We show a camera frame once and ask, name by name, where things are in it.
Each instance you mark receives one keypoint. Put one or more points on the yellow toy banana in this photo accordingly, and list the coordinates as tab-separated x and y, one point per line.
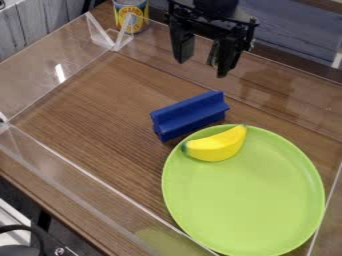
216	147

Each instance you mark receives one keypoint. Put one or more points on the green plate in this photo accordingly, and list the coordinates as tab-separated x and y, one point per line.
253	205

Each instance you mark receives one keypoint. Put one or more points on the black device with knob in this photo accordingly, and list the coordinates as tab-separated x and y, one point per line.
53	246

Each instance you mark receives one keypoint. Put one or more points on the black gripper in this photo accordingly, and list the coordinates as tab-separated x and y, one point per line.
212	18

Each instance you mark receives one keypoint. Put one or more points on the blue plastic block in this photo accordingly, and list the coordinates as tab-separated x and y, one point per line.
189	114

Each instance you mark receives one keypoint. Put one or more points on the clear acrylic enclosure wall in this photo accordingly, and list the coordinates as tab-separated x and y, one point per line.
77	145

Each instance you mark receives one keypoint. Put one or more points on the yellow printed can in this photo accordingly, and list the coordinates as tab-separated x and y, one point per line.
132	11

